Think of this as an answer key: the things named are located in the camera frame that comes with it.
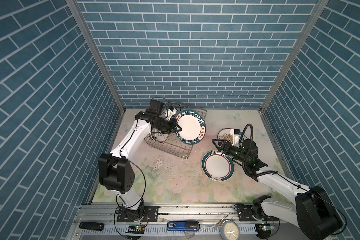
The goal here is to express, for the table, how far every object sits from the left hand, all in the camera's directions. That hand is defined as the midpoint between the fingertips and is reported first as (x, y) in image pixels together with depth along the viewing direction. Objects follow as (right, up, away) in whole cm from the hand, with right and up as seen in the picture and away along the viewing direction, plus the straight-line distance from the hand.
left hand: (181, 128), depth 80 cm
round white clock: (+22, -45, -14) cm, 52 cm away
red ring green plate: (+22, -24, +12) cm, 35 cm away
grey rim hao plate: (+6, +3, +3) cm, 8 cm away
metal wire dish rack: (-9, -10, +18) cm, 23 cm away
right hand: (+18, -7, 0) cm, 19 cm away
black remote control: (-43, -46, -9) cm, 64 cm away
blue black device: (+2, -43, -14) cm, 46 cm away
